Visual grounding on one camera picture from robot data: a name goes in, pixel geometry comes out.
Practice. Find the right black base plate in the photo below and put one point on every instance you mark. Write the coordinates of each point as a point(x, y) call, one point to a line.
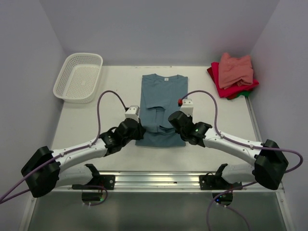
point(213, 182)

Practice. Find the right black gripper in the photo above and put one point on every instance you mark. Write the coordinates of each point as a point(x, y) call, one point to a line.
point(190, 117)

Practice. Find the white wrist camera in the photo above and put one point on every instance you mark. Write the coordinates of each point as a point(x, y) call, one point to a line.
point(133, 113)
point(186, 106)

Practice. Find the white plastic basket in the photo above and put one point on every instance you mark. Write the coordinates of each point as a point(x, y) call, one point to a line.
point(79, 78)

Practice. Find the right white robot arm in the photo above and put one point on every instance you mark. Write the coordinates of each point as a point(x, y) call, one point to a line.
point(263, 163)

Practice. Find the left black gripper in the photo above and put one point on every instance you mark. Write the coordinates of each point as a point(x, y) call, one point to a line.
point(140, 131)

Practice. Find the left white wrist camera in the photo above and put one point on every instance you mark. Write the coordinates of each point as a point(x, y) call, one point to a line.
point(133, 113)

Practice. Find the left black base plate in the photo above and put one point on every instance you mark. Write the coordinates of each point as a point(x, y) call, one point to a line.
point(106, 181)

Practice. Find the blue-grey t shirt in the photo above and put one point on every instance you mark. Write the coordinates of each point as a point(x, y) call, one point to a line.
point(159, 99)

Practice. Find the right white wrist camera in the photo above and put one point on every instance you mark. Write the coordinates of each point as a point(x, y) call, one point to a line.
point(186, 106)

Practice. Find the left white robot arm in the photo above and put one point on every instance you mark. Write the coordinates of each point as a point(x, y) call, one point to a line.
point(48, 169)

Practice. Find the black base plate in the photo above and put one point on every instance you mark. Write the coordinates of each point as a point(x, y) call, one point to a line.
point(213, 182)
point(106, 181)

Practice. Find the folded red shirt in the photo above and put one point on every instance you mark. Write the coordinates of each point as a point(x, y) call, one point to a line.
point(232, 91)

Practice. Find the folded salmon pink shirt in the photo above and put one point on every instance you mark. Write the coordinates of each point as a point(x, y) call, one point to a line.
point(236, 71)

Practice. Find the aluminium rail frame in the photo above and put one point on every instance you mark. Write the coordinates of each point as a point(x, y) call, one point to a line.
point(156, 180)

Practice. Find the folded green shirt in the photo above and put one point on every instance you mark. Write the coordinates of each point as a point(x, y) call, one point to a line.
point(243, 93)

